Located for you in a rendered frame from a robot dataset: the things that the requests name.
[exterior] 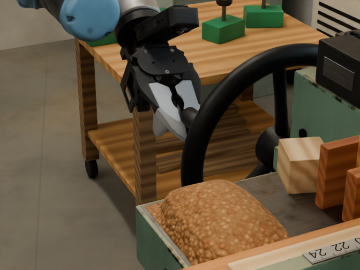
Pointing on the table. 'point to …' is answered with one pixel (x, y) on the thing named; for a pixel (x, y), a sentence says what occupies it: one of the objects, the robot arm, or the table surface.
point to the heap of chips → (215, 220)
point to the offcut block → (299, 164)
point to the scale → (332, 250)
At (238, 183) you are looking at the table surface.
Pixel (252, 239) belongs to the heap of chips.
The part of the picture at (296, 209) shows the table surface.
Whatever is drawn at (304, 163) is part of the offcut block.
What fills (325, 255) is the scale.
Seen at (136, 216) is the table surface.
